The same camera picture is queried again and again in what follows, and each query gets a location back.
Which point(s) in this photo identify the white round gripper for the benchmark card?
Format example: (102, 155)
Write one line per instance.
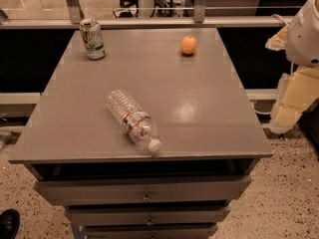
(304, 37)

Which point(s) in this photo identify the orange fruit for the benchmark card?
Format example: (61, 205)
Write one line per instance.
(188, 45)

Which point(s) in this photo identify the clear plastic water bottle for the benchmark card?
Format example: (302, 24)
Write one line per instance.
(135, 121)

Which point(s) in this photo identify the black office chair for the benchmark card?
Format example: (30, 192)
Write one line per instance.
(125, 9)

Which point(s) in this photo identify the green white soda can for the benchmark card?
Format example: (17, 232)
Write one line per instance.
(93, 39)

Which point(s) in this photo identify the grey drawer cabinet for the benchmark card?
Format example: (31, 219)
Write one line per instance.
(83, 160)

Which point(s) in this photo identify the black shoe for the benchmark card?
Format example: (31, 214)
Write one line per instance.
(9, 224)

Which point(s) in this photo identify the metal railing frame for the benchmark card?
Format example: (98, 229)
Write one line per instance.
(67, 14)

